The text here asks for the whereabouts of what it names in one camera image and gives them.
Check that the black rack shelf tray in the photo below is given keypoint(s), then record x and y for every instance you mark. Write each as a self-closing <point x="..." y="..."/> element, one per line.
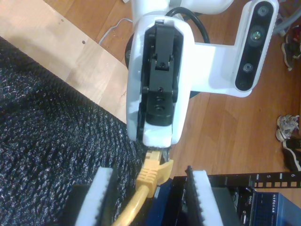
<point x="179" y="197"/>

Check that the black Dell rack server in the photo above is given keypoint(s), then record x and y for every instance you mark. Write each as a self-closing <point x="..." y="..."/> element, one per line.
<point x="244" y="207"/>

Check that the dark blue base platform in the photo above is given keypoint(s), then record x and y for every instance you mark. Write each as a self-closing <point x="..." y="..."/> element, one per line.
<point x="164" y="207"/>

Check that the black bubble wrap mat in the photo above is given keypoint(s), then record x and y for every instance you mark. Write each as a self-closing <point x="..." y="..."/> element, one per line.
<point x="47" y="141"/>

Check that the dark navy sneaker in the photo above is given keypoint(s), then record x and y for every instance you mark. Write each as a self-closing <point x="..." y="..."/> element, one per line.
<point x="292" y="155"/>

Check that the black and white sneaker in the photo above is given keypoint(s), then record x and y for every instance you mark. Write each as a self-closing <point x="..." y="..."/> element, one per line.
<point x="291" y="47"/>

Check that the black perforated rack post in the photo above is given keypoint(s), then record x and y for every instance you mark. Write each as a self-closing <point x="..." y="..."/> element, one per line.
<point x="235" y="180"/>

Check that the blue Netgear network switch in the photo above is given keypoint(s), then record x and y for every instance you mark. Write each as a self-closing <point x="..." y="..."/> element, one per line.
<point x="282" y="209"/>

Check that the gripper camera bar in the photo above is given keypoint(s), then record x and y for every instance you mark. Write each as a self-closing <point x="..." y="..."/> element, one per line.
<point x="256" y="47"/>

